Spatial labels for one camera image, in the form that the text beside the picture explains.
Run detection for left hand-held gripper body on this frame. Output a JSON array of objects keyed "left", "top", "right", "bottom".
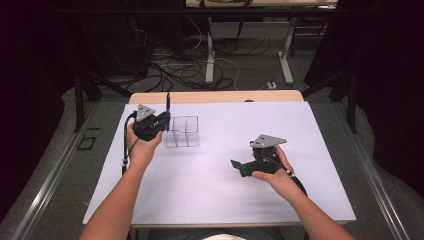
[{"left": 132, "top": 103, "right": 164, "bottom": 142}]

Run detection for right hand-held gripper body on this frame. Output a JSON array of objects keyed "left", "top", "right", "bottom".
[{"left": 249, "top": 134, "right": 288, "bottom": 176}]

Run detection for blue pen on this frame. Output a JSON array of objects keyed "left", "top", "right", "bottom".
[{"left": 165, "top": 92, "right": 172, "bottom": 133}]

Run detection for clear acrylic organizer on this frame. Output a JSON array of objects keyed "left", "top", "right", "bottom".
[{"left": 164, "top": 115, "right": 201, "bottom": 149}]

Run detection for person's left hand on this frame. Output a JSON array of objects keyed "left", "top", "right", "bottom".
[{"left": 126, "top": 122, "right": 164, "bottom": 168}]

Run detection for person's right hand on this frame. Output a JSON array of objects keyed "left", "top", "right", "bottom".
[{"left": 251, "top": 144, "right": 297, "bottom": 199}]

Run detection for white table sheet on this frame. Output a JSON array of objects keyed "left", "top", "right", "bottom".
[{"left": 82, "top": 101, "right": 357, "bottom": 225}]

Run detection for black floor socket plate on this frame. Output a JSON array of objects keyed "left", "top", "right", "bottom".
[{"left": 76, "top": 135, "right": 98, "bottom": 152}]

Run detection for black metal stand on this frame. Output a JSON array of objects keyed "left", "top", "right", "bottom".
[
  {"left": 73, "top": 71, "right": 134, "bottom": 133},
  {"left": 301, "top": 68, "right": 358, "bottom": 135}
]

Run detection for white desk leg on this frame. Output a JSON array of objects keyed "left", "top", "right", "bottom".
[
  {"left": 277, "top": 18, "right": 295, "bottom": 85},
  {"left": 204, "top": 16, "right": 216, "bottom": 85}
]

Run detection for black curtain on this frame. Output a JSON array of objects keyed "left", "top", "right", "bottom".
[{"left": 301, "top": 0, "right": 424, "bottom": 198}]

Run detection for background desk top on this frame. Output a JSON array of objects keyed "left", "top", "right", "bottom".
[{"left": 185, "top": 0, "right": 339, "bottom": 9}]

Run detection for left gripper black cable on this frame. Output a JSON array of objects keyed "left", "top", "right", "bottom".
[{"left": 120, "top": 111, "right": 141, "bottom": 176}]

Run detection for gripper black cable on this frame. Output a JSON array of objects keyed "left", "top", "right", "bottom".
[
  {"left": 120, "top": 111, "right": 141, "bottom": 176},
  {"left": 261, "top": 154, "right": 308, "bottom": 197}
]

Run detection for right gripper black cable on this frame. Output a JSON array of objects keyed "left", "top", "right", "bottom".
[{"left": 261, "top": 154, "right": 308, "bottom": 197}]

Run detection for tangle of black floor cables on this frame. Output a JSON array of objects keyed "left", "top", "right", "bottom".
[{"left": 126, "top": 26, "right": 272, "bottom": 93}]

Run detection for white floor cable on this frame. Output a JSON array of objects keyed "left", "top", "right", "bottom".
[{"left": 186, "top": 16, "right": 242, "bottom": 92}]

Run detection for metal floor rail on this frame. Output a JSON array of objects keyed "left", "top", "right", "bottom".
[
  {"left": 333, "top": 102, "right": 412, "bottom": 240},
  {"left": 10, "top": 102, "right": 98, "bottom": 240}
]

